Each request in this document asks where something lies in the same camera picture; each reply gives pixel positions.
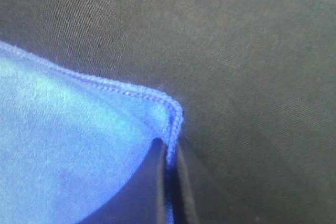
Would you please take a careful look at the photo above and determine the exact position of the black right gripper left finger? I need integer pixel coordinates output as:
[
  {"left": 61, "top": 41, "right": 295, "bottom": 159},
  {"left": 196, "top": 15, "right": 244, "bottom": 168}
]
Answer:
[{"left": 81, "top": 138, "right": 166, "bottom": 224}]

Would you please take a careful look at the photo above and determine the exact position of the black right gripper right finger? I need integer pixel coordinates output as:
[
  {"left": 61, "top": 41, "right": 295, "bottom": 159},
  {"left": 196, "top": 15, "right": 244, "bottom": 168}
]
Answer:
[{"left": 173, "top": 143, "right": 200, "bottom": 223}]

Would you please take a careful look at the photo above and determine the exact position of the blue microfibre towel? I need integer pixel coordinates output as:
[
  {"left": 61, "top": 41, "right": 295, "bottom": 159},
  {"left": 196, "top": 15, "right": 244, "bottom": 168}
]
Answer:
[{"left": 1, "top": 42, "right": 183, "bottom": 223}]

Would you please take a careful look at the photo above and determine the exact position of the black table cloth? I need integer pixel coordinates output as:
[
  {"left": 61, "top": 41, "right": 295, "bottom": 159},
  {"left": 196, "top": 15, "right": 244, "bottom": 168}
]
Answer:
[{"left": 1, "top": 0, "right": 335, "bottom": 223}]

